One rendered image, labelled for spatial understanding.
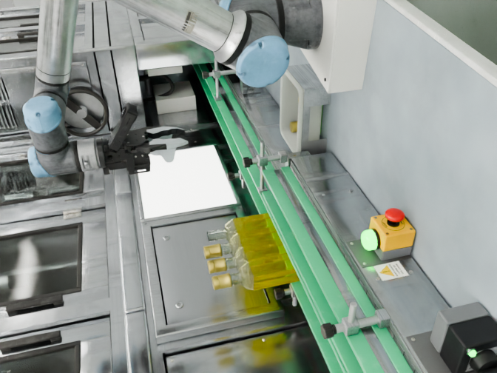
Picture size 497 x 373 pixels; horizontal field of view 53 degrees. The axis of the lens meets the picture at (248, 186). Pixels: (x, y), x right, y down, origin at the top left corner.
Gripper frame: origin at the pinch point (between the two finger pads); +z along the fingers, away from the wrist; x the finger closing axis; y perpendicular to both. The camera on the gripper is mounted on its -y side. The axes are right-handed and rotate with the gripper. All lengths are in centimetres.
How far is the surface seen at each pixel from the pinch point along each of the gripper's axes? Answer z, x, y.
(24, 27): -51, -126, 7
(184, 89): 14, -111, 38
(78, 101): -31, -90, 28
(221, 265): 5.0, 17.7, 29.0
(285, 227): 23.0, 13.9, 23.8
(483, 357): 38, 70, 9
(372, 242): 34, 39, 10
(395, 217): 38, 38, 5
